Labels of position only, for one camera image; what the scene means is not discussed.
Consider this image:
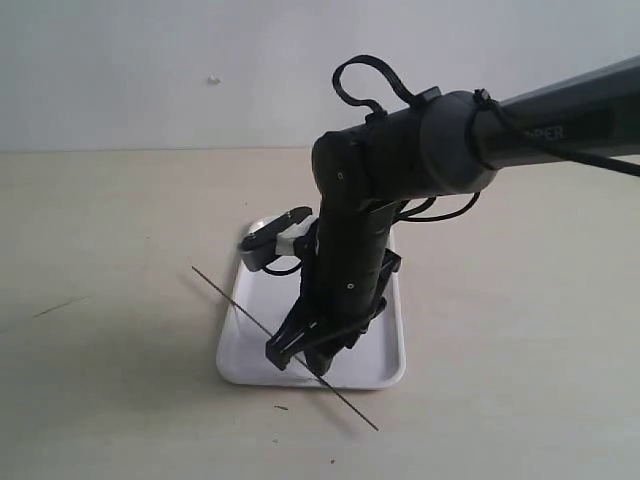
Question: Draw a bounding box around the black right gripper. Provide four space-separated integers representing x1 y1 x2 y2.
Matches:
265 223 401 376

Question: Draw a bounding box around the white rectangular plastic tray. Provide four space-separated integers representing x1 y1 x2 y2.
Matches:
216 264 406 390

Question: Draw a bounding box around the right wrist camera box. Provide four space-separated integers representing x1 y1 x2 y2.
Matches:
238 206 315 272

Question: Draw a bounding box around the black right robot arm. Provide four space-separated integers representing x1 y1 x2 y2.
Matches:
265 55 639 376

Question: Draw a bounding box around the thin metal skewer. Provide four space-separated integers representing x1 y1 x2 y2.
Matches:
190 265 380 432

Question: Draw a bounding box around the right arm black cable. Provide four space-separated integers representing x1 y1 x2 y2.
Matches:
331 53 484 224

